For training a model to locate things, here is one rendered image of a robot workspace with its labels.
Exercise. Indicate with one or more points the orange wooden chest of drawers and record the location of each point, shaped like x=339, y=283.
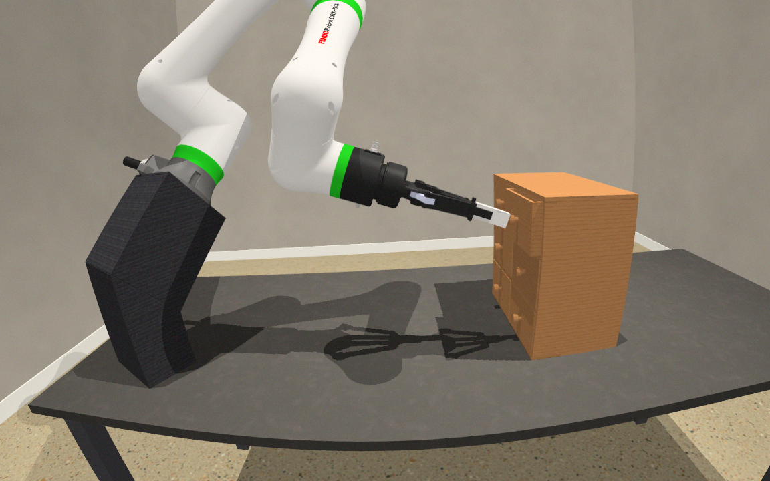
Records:
x=586, y=254

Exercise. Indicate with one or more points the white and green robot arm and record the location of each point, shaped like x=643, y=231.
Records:
x=306, y=99

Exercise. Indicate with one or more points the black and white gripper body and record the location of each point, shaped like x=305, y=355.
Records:
x=393, y=187

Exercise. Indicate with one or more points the wooden drawer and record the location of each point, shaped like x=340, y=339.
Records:
x=500, y=194
x=525, y=225
x=501, y=287
x=526, y=272
x=503, y=249
x=522, y=317

